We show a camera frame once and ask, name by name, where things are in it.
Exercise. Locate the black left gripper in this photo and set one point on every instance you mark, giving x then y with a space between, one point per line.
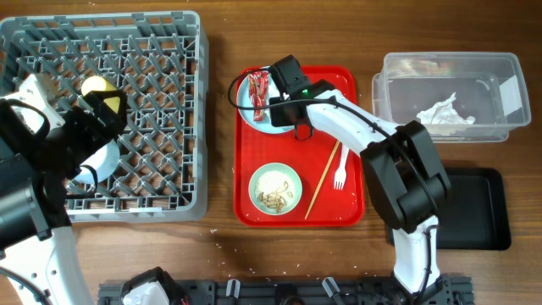
115 122

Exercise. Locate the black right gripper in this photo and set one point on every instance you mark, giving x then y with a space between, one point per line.
275 116

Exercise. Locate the yellow plastic cup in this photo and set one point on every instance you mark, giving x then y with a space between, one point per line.
99 84

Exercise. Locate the red snack wrapper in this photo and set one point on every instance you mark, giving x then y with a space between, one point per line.
258 89

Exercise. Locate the light blue bowl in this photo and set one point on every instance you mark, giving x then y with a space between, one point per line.
104 162

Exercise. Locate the green bowl with food scraps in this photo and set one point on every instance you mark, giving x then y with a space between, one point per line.
275 189

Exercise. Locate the white napkin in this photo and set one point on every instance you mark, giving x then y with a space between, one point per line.
443 113

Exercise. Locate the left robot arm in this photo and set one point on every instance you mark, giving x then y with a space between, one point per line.
38 254

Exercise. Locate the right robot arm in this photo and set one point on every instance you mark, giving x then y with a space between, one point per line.
404 174

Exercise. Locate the grey plastic dishwasher rack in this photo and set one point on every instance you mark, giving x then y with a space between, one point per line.
160 61

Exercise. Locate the light blue round plate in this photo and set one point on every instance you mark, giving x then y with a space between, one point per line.
247 110

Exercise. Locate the red plastic tray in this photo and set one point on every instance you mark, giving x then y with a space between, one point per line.
256 144

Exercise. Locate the wooden chopstick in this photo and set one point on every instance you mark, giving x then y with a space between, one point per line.
322 179

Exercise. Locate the white plastic fork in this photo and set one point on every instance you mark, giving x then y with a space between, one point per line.
340 173

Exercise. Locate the clear plastic bin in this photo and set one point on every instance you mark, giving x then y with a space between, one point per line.
457 96

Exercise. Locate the black plastic tray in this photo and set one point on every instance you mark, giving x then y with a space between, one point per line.
476 216

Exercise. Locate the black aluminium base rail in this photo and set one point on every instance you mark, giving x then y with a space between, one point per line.
449 290

